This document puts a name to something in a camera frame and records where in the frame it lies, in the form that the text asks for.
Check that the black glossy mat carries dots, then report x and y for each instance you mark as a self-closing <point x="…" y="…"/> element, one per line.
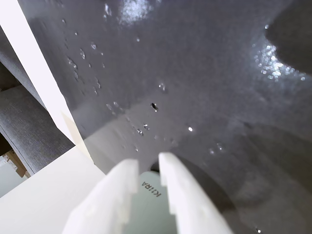
<point x="195" y="73"/>

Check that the pale green printed cube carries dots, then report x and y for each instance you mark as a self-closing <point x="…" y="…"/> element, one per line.
<point x="151" y="209"/>

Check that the grey fabric sofa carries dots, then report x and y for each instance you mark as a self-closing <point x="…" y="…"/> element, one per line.
<point x="26" y="122"/>

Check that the white board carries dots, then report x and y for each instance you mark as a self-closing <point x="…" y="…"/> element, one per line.
<point x="48" y="190"/>

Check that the brown cardboard box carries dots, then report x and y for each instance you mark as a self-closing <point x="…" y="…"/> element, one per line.
<point x="17" y="163"/>

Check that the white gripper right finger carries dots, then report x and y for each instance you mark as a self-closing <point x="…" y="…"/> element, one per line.
<point x="190" y="202"/>

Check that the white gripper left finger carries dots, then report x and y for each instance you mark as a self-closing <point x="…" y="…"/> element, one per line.
<point x="107" y="200"/>

